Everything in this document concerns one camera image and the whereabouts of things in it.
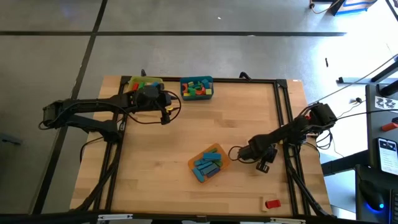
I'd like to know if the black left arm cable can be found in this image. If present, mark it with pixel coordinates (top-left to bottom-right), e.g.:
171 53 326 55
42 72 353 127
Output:
124 90 183 126

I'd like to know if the black computer mouse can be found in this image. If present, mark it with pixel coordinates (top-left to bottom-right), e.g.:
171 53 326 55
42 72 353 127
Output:
358 179 386 213

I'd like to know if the large blue block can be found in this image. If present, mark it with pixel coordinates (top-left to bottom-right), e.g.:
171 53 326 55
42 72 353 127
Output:
200 164 219 177
203 152 223 162

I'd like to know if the orange plastic bin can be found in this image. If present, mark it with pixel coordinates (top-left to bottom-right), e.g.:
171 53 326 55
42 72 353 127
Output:
187 142 233 184

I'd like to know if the blue plastic bin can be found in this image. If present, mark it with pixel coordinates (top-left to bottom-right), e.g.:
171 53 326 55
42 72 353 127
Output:
179 75 215 101

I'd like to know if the paper with black logos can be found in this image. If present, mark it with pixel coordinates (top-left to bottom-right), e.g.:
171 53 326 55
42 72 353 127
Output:
374 95 394 111

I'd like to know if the black computer desk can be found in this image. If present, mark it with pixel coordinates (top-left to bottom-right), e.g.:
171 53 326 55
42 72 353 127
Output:
354 83 398 224

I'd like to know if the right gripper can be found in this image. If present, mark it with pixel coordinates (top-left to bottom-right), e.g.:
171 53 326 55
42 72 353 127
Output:
238 141 279 174

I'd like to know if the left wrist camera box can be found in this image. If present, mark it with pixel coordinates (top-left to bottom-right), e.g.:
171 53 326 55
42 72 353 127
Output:
138 85 162 101

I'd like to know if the natural wood block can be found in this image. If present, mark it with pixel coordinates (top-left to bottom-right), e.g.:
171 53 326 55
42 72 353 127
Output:
259 195 269 213

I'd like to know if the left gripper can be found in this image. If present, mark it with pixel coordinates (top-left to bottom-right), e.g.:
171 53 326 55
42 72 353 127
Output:
130 92 174 126

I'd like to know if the smartphone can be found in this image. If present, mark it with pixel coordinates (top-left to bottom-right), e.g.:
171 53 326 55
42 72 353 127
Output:
377 137 398 176

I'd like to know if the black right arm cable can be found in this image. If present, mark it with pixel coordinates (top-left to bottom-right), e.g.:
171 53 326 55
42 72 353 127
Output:
228 145 249 164

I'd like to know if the yellow plastic bin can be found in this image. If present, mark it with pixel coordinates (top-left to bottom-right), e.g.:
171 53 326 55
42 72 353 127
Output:
126 76 165 94

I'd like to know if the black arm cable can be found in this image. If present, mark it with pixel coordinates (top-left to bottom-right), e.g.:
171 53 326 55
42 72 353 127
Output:
228 145 249 164
124 90 183 126

